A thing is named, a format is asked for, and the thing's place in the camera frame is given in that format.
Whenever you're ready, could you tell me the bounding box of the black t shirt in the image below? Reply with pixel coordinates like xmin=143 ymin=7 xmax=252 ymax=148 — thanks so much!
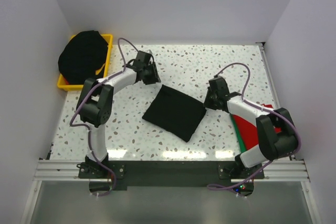
xmin=142 ymin=85 xmax=206 ymax=143

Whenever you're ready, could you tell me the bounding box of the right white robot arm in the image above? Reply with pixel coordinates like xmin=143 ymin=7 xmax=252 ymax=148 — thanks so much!
xmin=204 ymin=76 xmax=301 ymax=168

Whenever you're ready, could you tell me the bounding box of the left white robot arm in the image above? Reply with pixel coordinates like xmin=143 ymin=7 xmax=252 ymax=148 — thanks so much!
xmin=70 ymin=50 xmax=161 ymax=164

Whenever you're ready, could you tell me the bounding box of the black shirts pile in bin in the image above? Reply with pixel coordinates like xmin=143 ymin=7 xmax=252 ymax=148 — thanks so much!
xmin=58 ymin=30 xmax=108 ymax=85

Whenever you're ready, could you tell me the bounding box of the folded red t shirt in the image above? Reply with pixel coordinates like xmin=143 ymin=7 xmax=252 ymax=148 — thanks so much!
xmin=228 ymin=98 xmax=274 ymax=150

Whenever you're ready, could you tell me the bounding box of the folded green t shirt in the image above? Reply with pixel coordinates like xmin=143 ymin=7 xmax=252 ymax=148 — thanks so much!
xmin=230 ymin=115 xmax=247 ymax=153

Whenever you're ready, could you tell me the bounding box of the yellow plastic bin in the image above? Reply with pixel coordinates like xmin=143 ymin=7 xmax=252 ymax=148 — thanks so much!
xmin=57 ymin=34 xmax=113 ymax=91

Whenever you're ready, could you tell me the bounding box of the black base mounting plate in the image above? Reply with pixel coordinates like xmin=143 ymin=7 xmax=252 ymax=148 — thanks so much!
xmin=77 ymin=159 xmax=265 ymax=195

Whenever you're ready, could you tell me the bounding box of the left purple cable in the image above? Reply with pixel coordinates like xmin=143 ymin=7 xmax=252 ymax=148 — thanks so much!
xmin=69 ymin=37 xmax=140 ymax=196

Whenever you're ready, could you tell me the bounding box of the purple cable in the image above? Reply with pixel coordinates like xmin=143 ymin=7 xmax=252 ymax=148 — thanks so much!
xmin=69 ymin=37 xmax=140 ymax=196
xmin=207 ymin=62 xmax=302 ymax=191

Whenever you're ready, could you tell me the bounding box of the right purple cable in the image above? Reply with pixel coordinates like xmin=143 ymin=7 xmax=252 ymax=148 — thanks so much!
xmin=207 ymin=62 xmax=302 ymax=191

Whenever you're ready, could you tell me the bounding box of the aluminium extrusion rail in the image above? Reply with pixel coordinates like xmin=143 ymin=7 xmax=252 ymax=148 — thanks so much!
xmin=33 ymin=159 xmax=310 ymax=182

